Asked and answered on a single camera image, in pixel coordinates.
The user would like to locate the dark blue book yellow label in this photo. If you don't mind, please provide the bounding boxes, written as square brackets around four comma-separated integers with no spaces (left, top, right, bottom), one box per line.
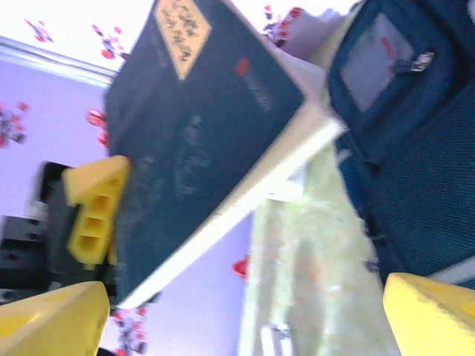
[102,0,348,309]

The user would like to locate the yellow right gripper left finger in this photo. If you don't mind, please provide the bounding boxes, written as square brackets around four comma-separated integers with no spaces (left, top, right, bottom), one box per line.
[0,280,111,356]

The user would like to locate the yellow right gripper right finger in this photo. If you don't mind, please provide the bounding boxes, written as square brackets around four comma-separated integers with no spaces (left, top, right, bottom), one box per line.
[384,272,475,356]

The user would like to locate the aluminium frame post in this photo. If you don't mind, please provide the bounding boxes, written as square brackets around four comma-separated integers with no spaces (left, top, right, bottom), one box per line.
[0,36,117,88]

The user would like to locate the navy blue backpack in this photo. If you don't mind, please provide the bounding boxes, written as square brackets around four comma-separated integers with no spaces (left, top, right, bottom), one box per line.
[328,0,475,289]

